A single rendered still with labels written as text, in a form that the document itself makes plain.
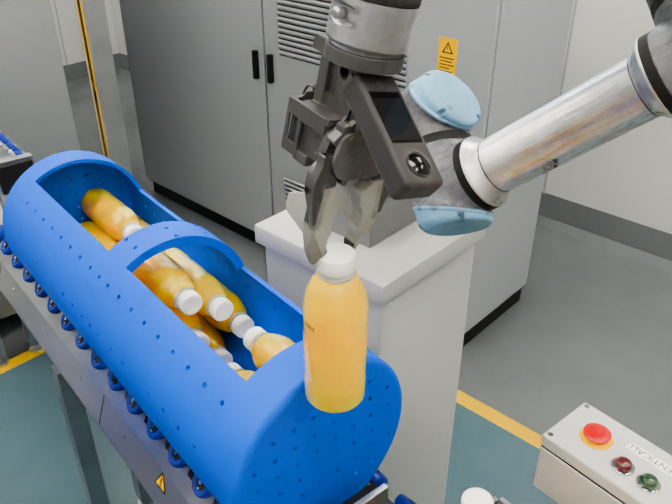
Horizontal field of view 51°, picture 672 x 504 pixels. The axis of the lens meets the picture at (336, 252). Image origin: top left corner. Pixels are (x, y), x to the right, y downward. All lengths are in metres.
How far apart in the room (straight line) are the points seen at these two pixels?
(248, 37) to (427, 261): 2.01
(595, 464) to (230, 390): 0.47
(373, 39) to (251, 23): 2.48
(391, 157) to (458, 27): 1.82
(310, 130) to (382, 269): 0.58
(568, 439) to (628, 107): 0.44
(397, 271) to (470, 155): 0.26
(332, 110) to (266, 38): 2.36
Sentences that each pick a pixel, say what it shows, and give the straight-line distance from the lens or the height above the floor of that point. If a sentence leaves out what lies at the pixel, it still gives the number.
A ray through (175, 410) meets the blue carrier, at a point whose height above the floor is 1.14.
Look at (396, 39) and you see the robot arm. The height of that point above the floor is 1.65.
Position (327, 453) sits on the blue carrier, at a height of 1.09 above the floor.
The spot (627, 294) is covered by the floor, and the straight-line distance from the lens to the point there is 3.43.
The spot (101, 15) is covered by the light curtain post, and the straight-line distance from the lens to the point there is 2.10.
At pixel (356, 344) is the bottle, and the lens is 0.74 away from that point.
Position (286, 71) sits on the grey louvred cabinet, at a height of 0.95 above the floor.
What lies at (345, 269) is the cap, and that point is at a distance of 0.69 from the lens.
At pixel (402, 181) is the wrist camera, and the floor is 1.55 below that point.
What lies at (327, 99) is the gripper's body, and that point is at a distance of 0.66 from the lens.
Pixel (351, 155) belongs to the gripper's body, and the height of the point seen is 1.54.
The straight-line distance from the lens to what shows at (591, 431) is 1.01.
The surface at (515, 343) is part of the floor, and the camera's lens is 2.97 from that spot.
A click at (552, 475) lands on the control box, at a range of 1.04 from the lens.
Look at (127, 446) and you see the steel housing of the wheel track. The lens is 1.33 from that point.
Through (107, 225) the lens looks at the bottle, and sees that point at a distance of 1.47.
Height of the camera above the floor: 1.79
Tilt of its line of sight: 31 degrees down
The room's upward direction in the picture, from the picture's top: straight up
